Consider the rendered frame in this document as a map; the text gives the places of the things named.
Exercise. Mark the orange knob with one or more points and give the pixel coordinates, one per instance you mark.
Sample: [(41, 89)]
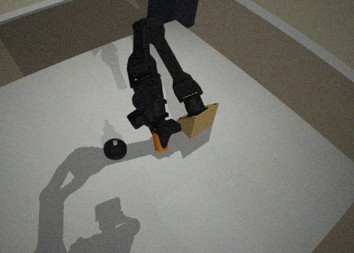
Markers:
[(157, 143)]

